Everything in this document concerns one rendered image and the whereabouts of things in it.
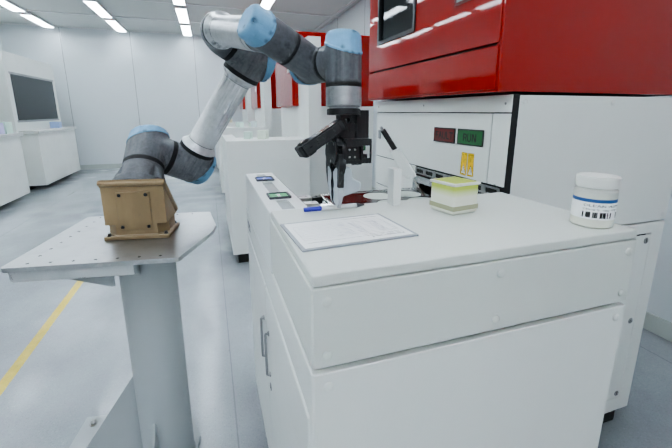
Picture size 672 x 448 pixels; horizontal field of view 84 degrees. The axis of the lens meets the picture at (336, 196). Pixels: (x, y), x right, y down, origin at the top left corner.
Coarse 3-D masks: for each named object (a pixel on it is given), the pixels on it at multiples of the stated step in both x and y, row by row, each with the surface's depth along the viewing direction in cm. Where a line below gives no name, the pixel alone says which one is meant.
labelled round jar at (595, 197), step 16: (576, 176) 70; (592, 176) 68; (608, 176) 68; (576, 192) 70; (592, 192) 67; (608, 192) 66; (576, 208) 70; (592, 208) 68; (608, 208) 67; (576, 224) 70; (592, 224) 68; (608, 224) 68
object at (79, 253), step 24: (96, 216) 129; (192, 216) 129; (48, 240) 105; (72, 240) 105; (96, 240) 105; (120, 240) 105; (144, 240) 105; (168, 240) 105; (192, 240) 105; (24, 264) 88; (48, 264) 88; (72, 264) 89; (96, 264) 90; (120, 264) 91
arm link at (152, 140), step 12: (132, 132) 114; (144, 132) 113; (156, 132) 115; (132, 144) 111; (144, 144) 111; (156, 144) 113; (168, 144) 117; (156, 156) 112; (168, 156) 116; (168, 168) 118
